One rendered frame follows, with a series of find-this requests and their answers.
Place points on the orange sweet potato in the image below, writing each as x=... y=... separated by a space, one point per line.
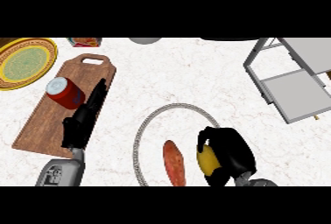
x=174 y=163

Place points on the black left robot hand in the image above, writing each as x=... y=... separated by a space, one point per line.
x=81 y=116

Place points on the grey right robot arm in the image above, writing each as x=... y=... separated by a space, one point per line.
x=254 y=180

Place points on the red can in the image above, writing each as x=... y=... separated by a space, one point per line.
x=63 y=93

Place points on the white round placemat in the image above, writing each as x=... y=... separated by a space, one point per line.
x=171 y=137

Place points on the red printed box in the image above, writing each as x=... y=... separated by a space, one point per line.
x=84 y=42

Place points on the yellow lemon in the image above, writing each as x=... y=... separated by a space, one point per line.
x=206 y=160

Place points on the grey round object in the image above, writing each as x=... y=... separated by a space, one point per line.
x=144 y=40

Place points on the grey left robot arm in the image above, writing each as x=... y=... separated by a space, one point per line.
x=62 y=172

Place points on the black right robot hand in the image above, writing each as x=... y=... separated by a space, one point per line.
x=232 y=151

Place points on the yellow green round plate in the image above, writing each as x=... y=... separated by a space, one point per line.
x=23 y=64

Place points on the grey tiered shelf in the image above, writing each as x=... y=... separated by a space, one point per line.
x=292 y=81

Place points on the brown wooden cutting board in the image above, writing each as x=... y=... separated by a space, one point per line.
x=56 y=116

